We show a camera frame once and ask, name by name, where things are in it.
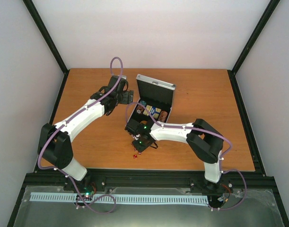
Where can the blue playing card box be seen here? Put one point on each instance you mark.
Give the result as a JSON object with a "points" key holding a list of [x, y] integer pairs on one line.
{"points": [[154, 111]]}

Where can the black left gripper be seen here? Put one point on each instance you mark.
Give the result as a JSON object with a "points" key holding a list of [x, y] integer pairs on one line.
{"points": [[127, 100]]}

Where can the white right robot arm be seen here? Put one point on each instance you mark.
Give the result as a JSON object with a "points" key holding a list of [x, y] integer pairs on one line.
{"points": [[202, 138]]}

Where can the red poker chip stack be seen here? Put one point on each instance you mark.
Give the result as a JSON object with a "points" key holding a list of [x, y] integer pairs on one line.
{"points": [[163, 116]]}

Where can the brown poker chip stack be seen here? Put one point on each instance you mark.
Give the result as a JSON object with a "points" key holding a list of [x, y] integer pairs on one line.
{"points": [[139, 109]]}

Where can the aluminium poker case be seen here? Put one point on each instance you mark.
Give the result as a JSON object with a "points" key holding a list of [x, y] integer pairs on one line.
{"points": [[154, 92]]}

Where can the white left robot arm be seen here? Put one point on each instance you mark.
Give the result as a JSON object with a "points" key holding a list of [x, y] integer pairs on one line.
{"points": [[55, 140]]}

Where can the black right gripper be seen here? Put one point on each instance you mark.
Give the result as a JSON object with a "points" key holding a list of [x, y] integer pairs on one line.
{"points": [[140, 148]]}

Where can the blue poker chip stack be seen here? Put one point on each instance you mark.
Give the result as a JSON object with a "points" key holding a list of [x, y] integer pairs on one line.
{"points": [[142, 103]]}

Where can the light blue cable duct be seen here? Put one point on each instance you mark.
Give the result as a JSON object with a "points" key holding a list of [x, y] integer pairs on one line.
{"points": [[122, 199]]}

